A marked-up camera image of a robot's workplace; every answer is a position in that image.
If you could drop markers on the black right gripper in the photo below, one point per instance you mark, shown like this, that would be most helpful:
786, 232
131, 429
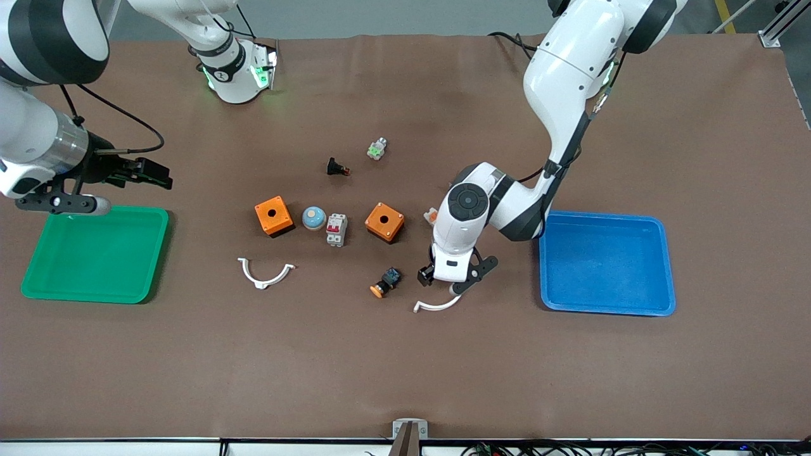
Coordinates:
103, 167

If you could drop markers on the white circuit breaker red switch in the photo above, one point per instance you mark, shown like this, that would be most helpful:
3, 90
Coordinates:
336, 231

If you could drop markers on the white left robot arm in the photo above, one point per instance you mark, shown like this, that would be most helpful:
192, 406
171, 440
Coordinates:
564, 69

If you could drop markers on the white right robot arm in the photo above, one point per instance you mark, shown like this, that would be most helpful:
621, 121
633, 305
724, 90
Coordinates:
38, 139

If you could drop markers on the large white curved clamp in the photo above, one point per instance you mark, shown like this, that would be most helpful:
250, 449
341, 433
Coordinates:
437, 307

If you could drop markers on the green plastic tray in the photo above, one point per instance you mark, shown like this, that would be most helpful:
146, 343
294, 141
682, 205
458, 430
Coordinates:
95, 259

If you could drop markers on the blue dome button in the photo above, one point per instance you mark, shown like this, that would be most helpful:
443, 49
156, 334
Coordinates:
314, 218

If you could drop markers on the orange button box black base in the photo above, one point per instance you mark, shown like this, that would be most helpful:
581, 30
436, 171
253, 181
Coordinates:
283, 216

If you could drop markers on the black indicator lamp red tip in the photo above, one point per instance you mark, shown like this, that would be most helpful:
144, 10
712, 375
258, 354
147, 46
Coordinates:
332, 166

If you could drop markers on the small white curved clamp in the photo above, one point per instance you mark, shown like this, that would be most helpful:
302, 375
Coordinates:
261, 282

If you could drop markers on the blue plastic tray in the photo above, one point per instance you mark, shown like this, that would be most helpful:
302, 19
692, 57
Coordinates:
608, 266

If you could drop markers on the orange push button switch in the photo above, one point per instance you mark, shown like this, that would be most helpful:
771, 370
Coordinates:
379, 291

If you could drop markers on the green white button switch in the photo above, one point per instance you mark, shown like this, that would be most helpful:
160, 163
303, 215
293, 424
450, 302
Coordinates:
376, 151

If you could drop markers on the grey metal mount bracket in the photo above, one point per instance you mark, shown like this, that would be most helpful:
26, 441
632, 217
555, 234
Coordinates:
399, 425

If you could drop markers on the brown camera mount post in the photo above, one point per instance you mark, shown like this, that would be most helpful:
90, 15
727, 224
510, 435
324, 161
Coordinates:
405, 443

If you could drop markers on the aluminium frame profile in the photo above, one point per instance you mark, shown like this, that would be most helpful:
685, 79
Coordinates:
782, 25

